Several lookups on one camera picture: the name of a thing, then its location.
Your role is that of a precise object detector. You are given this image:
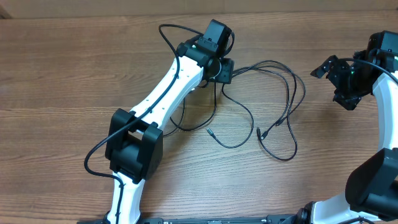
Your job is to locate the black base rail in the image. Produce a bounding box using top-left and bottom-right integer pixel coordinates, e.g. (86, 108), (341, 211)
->
(138, 214), (296, 224)

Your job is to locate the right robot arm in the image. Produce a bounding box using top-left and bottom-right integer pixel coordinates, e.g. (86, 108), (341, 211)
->
(293, 30), (397, 223)

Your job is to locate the black usb cable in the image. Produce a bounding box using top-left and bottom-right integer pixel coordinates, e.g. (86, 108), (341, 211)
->
(231, 60), (307, 162)
(206, 82), (255, 149)
(163, 80), (218, 138)

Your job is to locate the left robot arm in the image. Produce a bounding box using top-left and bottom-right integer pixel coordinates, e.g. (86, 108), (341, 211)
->
(103, 19), (234, 223)

